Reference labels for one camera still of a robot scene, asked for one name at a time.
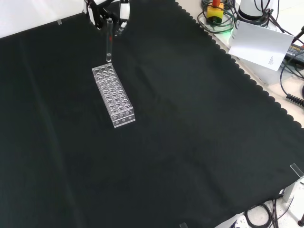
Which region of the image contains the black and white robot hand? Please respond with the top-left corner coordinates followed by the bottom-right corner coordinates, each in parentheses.
top-left (83, 0), bottom-right (131, 37)

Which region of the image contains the clear glass test tube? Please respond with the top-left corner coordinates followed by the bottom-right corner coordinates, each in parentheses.
top-left (105, 19), bottom-right (114, 63)

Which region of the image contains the clear plastic test tube rack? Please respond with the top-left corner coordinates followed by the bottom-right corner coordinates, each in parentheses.
top-left (91, 63), bottom-right (136, 129)

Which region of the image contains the yellow stop button box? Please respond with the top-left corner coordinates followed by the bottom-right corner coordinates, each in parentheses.
top-left (206, 0), bottom-right (225, 25)

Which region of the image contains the black bench cloth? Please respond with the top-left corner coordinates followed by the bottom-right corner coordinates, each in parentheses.
top-left (0, 0), bottom-right (304, 228)

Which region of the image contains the black power adapter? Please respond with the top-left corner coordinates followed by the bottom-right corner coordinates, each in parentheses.
top-left (284, 44), bottom-right (304, 63)

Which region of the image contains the white power strip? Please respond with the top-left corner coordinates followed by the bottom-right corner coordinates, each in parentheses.
top-left (229, 214), bottom-right (249, 228)

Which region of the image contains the black coiled cable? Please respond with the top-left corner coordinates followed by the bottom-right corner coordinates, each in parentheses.
top-left (279, 59), bottom-right (304, 106)

